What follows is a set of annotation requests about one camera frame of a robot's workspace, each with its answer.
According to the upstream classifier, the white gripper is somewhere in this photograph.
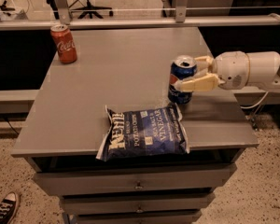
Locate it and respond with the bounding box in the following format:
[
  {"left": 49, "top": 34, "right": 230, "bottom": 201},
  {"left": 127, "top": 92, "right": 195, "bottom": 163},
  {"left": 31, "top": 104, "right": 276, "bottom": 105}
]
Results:
[{"left": 174, "top": 51, "right": 249, "bottom": 92}]

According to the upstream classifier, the blue pepsi can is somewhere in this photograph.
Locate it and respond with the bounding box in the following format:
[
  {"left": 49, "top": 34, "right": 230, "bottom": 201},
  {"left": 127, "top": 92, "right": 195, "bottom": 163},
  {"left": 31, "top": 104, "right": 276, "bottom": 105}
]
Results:
[{"left": 168, "top": 55, "right": 197, "bottom": 105}]

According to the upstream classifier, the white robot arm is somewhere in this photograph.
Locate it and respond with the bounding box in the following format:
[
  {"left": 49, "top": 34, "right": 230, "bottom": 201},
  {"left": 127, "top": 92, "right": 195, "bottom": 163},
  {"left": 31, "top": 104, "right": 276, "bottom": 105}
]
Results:
[{"left": 173, "top": 51, "right": 280, "bottom": 93}]

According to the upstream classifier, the blue kettle chip bag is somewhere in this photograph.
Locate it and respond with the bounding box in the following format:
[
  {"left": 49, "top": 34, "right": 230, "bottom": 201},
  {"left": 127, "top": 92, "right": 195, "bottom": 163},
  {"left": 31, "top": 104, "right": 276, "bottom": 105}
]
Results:
[{"left": 96, "top": 104, "right": 189, "bottom": 161}]

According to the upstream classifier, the orange coca-cola can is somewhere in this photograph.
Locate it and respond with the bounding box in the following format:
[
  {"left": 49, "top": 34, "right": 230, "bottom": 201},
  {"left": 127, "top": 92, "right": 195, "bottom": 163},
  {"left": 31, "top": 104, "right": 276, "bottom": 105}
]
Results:
[{"left": 50, "top": 24, "right": 77, "bottom": 63}]

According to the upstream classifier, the grey drawer cabinet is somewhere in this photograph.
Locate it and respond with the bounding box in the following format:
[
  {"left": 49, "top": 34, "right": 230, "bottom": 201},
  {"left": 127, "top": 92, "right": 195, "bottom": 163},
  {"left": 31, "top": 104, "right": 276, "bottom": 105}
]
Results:
[{"left": 12, "top": 28, "right": 258, "bottom": 224}]

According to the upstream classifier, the black canvas sneaker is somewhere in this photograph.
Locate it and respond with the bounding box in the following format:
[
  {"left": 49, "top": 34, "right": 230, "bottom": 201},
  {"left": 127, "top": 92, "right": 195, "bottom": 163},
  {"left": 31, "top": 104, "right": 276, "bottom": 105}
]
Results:
[{"left": 0, "top": 191, "right": 20, "bottom": 224}]

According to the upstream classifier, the grey metal railing frame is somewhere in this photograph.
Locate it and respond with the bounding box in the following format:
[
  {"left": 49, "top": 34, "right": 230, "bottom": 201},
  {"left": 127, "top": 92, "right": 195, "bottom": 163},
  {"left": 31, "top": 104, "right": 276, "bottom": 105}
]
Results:
[{"left": 0, "top": 0, "right": 280, "bottom": 30}]

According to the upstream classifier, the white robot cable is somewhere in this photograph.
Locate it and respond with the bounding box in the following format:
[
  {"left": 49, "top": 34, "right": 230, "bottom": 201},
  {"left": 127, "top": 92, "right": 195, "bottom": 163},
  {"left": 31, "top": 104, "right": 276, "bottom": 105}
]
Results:
[{"left": 239, "top": 12, "right": 280, "bottom": 110}]

